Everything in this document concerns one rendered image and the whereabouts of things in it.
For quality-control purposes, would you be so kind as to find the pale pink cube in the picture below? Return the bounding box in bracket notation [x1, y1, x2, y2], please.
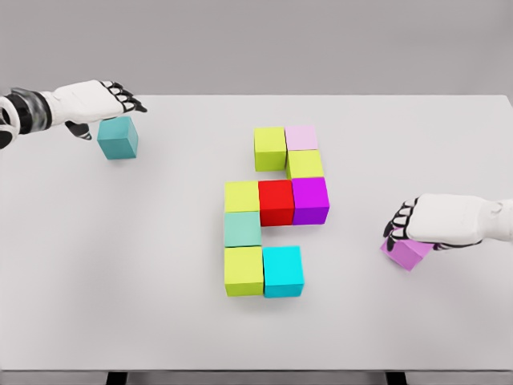
[285, 124, 320, 152]

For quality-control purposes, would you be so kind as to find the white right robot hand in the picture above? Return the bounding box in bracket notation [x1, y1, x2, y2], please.
[382, 193, 488, 253]

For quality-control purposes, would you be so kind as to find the mint green cube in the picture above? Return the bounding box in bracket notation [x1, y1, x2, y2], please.
[223, 210, 263, 248]

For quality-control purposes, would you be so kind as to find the orchid purple cube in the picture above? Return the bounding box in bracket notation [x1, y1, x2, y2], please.
[379, 235, 434, 274]

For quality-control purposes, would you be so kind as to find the lime green cube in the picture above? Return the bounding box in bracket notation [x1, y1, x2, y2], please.
[224, 180, 261, 213]
[224, 245, 265, 298]
[285, 149, 325, 180]
[253, 127, 288, 172]

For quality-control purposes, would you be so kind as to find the teal cube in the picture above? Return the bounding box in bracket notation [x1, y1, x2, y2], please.
[96, 115, 139, 161]

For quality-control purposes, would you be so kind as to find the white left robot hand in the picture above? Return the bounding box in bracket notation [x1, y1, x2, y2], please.
[54, 79, 148, 141]

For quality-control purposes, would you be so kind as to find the red cube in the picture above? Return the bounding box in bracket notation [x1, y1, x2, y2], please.
[257, 179, 296, 227]

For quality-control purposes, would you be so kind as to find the magenta cube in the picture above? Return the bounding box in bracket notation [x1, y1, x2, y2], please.
[291, 176, 331, 225]

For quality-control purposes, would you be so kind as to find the cyan cube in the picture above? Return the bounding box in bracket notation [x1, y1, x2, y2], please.
[261, 245, 305, 299]

